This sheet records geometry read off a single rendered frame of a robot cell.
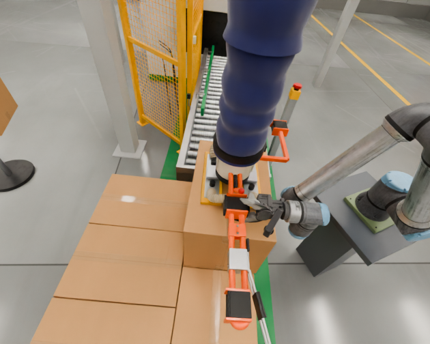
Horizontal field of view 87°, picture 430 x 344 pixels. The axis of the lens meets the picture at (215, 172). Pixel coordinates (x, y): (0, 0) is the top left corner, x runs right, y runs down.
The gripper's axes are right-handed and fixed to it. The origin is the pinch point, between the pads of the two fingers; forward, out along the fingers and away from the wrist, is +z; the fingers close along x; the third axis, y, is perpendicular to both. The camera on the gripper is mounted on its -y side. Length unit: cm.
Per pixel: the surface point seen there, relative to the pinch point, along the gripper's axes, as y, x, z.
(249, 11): 17, 61, 6
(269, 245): -5.2, -16.7, -17.0
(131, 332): -35, -53, 40
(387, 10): 976, -95, -602
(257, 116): 18.1, 32.1, -2.6
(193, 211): 6.2, -12.9, 17.2
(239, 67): 19, 47, 6
